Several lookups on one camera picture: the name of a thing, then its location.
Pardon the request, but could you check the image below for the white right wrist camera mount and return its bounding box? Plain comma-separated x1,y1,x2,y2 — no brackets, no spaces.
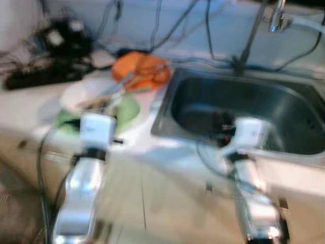
234,118,271,151

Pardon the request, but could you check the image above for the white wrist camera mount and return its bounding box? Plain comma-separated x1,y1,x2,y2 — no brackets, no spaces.
80,113,116,150
234,118,271,151

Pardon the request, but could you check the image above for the cream kitchen base cabinet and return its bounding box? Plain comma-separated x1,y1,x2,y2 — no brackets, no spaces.
0,127,325,244

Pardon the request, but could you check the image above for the chrome water tap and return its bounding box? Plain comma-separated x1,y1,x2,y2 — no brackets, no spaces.
268,0,294,34

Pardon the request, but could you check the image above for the white bowl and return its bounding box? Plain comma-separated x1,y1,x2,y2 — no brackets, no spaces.
60,77,127,115

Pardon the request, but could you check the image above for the white water hose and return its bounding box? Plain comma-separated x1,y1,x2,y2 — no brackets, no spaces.
289,17,325,34

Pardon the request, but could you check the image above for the black power strip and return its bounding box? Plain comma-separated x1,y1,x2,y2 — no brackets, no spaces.
4,65,89,91

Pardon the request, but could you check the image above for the black power adapter box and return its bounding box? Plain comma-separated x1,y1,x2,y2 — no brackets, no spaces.
43,19,93,57

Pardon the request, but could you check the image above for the green plate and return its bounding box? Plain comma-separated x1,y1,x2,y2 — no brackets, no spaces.
55,94,142,135

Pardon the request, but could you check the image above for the black wall cable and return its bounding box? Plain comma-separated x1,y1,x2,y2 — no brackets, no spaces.
204,0,239,68

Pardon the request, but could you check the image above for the dark slanted faucet stem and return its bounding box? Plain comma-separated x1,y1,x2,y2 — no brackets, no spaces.
231,0,270,74

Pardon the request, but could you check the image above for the orange plate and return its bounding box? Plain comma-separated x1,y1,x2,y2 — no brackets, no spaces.
112,51,172,92

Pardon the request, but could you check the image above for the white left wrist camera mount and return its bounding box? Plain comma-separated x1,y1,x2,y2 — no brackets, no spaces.
80,113,116,150

